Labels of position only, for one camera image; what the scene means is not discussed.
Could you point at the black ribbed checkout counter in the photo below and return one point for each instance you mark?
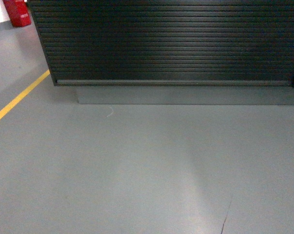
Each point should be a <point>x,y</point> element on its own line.
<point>193,52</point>

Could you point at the red fire extinguisher box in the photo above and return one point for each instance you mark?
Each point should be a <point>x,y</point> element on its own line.
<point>17,12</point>

